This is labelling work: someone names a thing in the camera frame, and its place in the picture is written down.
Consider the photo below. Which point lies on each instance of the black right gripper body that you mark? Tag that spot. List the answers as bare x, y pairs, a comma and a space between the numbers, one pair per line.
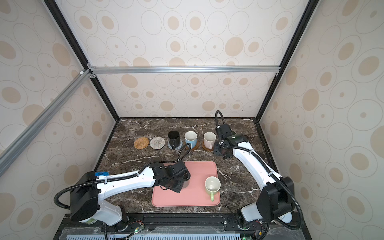
218, 150

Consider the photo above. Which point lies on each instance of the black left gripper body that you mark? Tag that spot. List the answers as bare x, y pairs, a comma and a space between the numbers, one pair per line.
175, 184

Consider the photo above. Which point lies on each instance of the white pink mug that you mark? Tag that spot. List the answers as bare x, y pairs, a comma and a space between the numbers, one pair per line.
209, 137

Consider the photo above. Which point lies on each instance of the blue mug white inside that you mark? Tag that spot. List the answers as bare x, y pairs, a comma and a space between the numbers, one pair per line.
191, 138

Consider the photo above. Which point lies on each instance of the light grey woven coaster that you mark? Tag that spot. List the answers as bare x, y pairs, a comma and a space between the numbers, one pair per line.
157, 143

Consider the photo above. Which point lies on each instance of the light green mug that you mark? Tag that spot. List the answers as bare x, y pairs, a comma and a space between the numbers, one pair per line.
212, 186

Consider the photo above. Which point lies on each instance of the black mug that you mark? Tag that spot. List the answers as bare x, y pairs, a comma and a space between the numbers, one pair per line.
174, 138

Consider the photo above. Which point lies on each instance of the woven tan round coaster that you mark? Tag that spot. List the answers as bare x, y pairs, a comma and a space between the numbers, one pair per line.
141, 143

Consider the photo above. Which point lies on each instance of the grey mug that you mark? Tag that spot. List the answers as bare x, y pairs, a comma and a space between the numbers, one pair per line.
186, 184

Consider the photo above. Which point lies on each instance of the brown wooden coaster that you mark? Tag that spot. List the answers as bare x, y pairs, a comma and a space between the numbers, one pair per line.
193, 149
208, 146

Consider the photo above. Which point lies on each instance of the blue grey round coaster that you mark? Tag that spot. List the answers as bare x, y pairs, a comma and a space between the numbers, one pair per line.
177, 147

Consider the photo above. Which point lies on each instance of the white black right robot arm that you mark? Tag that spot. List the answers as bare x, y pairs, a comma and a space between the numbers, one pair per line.
276, 202

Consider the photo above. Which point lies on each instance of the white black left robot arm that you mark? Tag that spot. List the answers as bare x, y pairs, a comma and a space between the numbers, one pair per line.
87, 202

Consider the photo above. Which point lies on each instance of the pink rectangular tray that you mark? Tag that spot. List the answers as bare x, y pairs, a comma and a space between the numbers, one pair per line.
195, 193

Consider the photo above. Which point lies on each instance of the blue round tin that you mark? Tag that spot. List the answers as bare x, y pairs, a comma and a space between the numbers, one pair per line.
101, 174

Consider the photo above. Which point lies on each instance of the horizontal aluminium bar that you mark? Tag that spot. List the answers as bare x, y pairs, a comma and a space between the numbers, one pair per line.
185, 69

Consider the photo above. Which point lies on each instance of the diagonal aluminium bar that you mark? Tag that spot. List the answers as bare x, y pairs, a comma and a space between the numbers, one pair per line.
26, 137

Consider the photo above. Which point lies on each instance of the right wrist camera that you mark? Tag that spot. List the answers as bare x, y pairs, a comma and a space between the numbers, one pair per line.
224, 131

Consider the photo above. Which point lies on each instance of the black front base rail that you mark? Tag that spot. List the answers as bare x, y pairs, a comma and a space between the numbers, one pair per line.
177, 227

